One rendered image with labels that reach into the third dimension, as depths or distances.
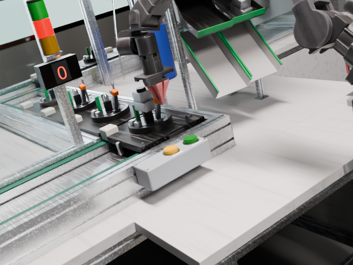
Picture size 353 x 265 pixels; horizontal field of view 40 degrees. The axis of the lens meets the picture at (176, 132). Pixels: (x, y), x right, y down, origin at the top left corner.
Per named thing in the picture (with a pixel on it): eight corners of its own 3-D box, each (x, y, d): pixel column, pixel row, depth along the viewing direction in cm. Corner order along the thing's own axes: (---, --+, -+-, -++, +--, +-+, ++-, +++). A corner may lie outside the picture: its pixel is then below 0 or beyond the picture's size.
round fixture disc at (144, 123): (181, 119, 149) (180, 113, 148) (145, 137, 142) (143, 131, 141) (156, 114, 160) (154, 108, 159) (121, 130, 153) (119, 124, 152)
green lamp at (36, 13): (51, 16, 136) (46, -1, 134) (35, 21, 134) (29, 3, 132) (44, 17, 140) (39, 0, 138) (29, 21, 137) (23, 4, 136)
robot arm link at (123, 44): (136, 8, 128) (159, 10, 134) (108, 12, 135) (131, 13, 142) (138, 54, 129) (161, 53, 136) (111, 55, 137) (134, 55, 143)
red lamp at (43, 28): (57, 33, 138) (52, 16, 136) (41, 39, 135) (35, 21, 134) (50, 33, 142) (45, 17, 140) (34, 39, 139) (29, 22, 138)
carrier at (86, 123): (158, 111, 168) (149, 78, 164) (100, 139, 156) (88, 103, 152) (123, 104, 187) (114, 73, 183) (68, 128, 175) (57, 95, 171)
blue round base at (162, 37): (183, 74, 246) (170, 21, 236) (159, 84, 238) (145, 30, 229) (165, 72, 258) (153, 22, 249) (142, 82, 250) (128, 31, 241)
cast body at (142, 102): (157, 107, 147) (152, 85, 145) (146, 112, 145) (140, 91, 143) (143, 104, 154) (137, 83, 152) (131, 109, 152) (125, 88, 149)
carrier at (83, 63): (123, 56, 280) (117, 35, 276) (87, 70, 268) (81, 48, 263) (103, 55, 299) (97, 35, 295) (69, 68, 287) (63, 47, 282)
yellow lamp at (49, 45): (62, 50, 140) (57, 33, 138) (47, 55, 137) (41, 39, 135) (55, 50, 144) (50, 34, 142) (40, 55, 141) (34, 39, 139)
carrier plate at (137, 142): (205, 121, 148) (204, 115, 147) (142, 153, 136) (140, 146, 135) (161, 112, 167) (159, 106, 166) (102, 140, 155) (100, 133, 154)
